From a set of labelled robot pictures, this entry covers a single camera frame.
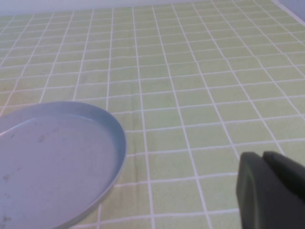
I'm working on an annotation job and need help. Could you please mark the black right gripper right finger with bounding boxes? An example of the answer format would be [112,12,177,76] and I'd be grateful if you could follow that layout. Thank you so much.
[262,150,305,199]

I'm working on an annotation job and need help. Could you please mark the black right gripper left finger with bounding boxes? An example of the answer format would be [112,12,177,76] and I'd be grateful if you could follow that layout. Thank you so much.
[235,151,305,229]

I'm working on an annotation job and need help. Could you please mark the blue round plate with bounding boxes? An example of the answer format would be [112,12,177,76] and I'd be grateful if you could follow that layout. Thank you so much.
[0,100,128,229]

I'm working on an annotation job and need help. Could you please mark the green checkered tablecloth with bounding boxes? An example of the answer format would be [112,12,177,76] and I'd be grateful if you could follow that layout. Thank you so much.
[0,0,305,229]

